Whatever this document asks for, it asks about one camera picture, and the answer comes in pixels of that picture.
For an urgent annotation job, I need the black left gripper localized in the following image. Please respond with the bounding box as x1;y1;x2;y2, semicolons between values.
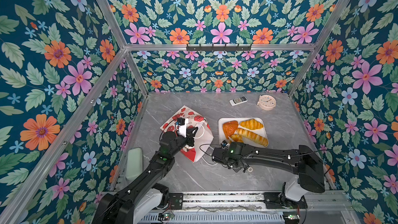
169;125;198;159

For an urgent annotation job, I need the yellow ring fake bread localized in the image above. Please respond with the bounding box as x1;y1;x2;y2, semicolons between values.
229;134;244;143

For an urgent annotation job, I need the orange-brown fake pastry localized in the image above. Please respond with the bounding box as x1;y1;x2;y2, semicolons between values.
222;120;239;139

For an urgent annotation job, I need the long twisted fake bread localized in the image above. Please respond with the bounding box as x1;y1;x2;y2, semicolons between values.
237;128;268;147

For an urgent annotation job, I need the white and red paper bag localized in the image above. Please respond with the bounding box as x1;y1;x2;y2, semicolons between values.
160;105;214;163

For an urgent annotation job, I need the yellow fake croissant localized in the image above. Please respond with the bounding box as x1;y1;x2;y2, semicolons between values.
239;118;264;130

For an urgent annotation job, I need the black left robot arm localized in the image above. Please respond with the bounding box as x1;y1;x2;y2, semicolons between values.
92;127;199;224

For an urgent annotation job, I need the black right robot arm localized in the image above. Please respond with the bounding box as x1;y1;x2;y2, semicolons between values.
211;142;325;208

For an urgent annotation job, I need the white rectangular tray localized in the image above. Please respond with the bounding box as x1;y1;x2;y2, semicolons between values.
218;117;269;148

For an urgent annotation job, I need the white remote control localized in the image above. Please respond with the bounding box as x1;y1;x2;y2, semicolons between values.
229;96;248;106

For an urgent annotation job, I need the pink round alarm clock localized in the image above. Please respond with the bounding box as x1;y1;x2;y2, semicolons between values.
257;95;277;111

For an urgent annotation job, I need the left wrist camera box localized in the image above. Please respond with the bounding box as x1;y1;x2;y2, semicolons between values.
176;118;187;138

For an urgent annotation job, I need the black wall hook bar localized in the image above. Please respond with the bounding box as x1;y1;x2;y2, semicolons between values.
186;44;252;52

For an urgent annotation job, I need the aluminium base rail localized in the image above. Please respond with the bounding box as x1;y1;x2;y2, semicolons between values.
161;190;353;212

